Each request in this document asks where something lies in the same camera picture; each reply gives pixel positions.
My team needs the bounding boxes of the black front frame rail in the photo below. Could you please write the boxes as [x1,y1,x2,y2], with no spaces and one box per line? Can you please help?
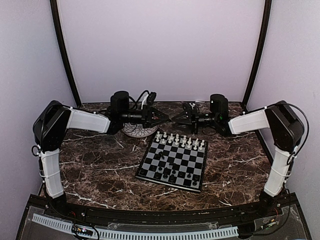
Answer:
[20,193,305,227]

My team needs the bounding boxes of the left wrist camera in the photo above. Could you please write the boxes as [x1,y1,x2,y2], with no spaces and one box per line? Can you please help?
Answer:
[110,90,130,112]

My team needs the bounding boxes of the black left corner frame post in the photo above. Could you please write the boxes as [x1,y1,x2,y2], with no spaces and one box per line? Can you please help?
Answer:
[49,0,82,107]

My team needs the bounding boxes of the black right corner frame post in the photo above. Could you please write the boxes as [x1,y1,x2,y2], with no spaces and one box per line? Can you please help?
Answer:
[241,0,272,109]

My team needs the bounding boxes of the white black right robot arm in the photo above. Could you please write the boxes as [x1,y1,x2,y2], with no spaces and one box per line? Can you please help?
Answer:
[172,94,309,197]

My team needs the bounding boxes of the black corner frame post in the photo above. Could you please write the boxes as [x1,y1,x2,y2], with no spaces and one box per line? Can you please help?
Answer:
[241,0,272,109]
[49,0,82,107]

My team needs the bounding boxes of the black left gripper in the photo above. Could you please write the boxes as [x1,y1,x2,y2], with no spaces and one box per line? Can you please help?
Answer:
[120,104,169,129]

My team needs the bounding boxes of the black white chess board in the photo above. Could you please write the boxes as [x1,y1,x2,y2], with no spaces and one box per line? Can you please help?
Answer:
[135,131,209,193]

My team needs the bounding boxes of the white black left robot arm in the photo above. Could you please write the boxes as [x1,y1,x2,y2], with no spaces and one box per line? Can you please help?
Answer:
[32,100,170,199]

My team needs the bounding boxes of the floral patterned ceramic plate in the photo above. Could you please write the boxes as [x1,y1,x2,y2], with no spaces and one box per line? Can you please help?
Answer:
[121,123,158,138]

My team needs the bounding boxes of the white queen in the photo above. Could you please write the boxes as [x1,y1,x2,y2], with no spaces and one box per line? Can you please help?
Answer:
[175,133,180,144]

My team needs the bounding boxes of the white slotted cable duct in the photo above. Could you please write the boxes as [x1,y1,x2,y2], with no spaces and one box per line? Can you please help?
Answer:
[31,213,239,240]

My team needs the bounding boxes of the white king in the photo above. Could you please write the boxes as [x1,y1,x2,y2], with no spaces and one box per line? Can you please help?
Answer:
[182,135,187,144]

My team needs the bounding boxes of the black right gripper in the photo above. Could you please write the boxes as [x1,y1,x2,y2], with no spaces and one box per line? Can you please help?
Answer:
[172,106,219,135]

